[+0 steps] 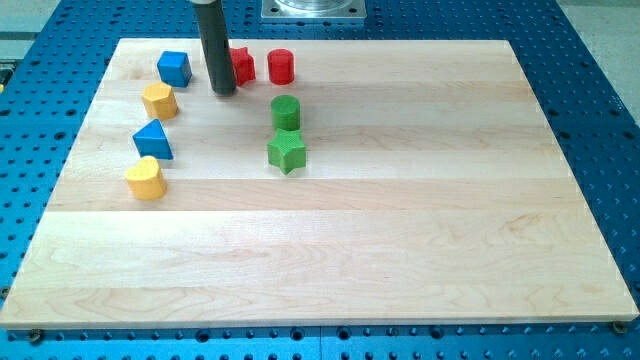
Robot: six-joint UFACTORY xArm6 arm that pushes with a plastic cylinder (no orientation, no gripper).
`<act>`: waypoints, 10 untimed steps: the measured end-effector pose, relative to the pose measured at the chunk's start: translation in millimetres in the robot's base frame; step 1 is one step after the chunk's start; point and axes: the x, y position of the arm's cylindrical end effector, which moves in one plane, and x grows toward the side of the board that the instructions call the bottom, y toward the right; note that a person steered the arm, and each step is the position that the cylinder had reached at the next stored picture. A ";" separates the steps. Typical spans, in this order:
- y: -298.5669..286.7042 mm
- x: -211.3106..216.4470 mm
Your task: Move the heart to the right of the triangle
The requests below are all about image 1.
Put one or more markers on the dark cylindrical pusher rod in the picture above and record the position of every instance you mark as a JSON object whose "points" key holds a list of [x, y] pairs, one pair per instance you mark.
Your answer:
{"points": [[215, 44]]}

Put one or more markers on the blue triangle block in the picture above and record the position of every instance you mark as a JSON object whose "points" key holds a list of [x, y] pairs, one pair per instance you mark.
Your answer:
{"points": [[151, 140]]}

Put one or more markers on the yellow heart block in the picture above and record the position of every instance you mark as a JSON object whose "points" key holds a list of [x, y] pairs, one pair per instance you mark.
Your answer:
{"points": [[146, 180]]}

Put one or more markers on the red star block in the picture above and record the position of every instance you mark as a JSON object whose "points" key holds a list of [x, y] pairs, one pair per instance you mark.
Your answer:
{"points": [[243, 64]]}

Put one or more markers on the blue cube block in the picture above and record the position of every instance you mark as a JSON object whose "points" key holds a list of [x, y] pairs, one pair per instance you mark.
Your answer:
{"points": [[174, 68]]}

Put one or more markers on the red cylinder block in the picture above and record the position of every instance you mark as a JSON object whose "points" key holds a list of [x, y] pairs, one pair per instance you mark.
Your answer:
{"points": [[281, 66]]}

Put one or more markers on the yellow hexagon block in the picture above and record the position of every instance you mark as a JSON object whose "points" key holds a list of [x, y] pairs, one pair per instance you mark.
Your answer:
{"points": [[159, 101]]}

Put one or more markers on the green cylinder block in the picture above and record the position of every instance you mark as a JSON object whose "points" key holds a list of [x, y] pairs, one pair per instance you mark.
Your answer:
{"points": [[285, 112]]}

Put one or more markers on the green star block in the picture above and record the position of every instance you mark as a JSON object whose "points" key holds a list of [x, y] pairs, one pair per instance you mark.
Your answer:
{"points": [[287, 150]]}

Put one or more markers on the light wooden board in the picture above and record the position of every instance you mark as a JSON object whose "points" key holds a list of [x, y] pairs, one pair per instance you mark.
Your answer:
{"points": [[434, 191]]}

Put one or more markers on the left board corner screw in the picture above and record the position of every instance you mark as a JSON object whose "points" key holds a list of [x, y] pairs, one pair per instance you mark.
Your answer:
{"points": [[35, 336]]}

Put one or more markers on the board corner screw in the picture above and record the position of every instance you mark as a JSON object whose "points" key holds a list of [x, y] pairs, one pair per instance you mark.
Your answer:
{"points": [[35, 336], [619, 328]]}

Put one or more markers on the right board corner screw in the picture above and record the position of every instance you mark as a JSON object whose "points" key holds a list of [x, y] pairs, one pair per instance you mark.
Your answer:
{"points": [[619, 328]]}

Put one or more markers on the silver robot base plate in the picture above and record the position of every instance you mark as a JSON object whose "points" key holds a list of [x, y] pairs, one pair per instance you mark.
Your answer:
{"points": [[313, 9]]}

